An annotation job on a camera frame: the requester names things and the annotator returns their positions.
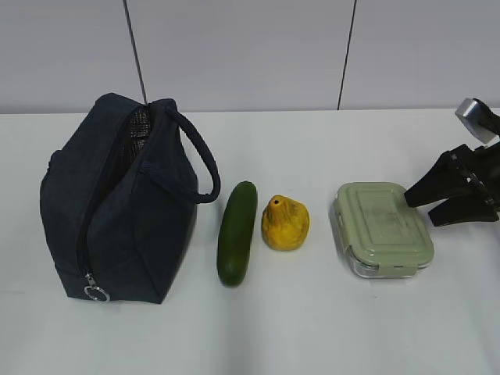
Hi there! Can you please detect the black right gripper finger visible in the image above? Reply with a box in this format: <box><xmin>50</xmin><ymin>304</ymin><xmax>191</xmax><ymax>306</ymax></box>
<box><xmin>404</xmin><ymin>151</ymin><xmax>469</xmax><ymax>207</ymax></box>
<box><xmin>428</xmin><ymin>197</ymin><xmax>499</xmax><ymax>227</ymax></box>

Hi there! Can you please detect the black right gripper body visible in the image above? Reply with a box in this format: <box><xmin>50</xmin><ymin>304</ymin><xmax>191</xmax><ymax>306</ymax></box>
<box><xmin>450</xmin><ymin>143</ymin><xmax>499</xmax><ymax>217</ymax></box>

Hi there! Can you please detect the glass container green lid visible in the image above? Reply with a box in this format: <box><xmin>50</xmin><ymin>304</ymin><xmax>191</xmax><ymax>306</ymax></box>
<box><xmin>332</xmin><ymin>182</ymin><xmax>434</xmax><ymax>279</ymax></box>

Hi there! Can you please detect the yellow pear-shaped fruit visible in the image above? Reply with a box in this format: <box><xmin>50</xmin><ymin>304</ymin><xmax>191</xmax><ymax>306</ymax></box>
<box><xmin>261</xmin><ymin>195</ymin><xmax>310</xmax><ymax>252</ymax></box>

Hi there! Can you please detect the green cucumber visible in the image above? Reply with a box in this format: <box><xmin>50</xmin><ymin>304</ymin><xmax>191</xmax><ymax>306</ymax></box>
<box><xmin>216</xmin><ymin>181</ymin><xmax>258</xmax><ymax>288</ymax></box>

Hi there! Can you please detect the dark blue lunch bag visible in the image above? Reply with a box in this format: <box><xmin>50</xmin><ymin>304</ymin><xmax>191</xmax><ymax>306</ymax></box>
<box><xmin>40</xmin><ymin>93</ymin><xmax>220</xmax><ymax>304</ymax></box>

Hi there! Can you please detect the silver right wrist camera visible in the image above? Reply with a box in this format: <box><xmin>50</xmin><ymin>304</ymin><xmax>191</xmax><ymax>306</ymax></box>
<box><xmin>455</xmin><ymin>98</ymin><xmax>499</xmax><ymax>144</ymax></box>

